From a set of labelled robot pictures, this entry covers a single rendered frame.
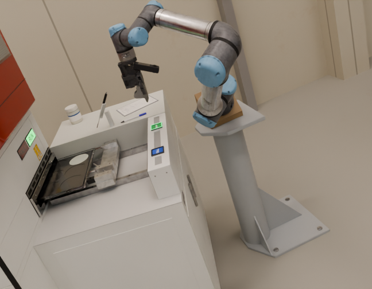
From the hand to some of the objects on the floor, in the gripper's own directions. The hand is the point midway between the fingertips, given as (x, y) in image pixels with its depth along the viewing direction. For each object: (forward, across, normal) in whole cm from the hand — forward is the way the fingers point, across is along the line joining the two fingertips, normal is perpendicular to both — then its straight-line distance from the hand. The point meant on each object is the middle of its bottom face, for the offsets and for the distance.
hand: (147, 98), depth 193 cm
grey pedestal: (+111, -20, +42) cm, 120 cm away
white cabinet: (+111, -2, -26) cm, 114 cm away
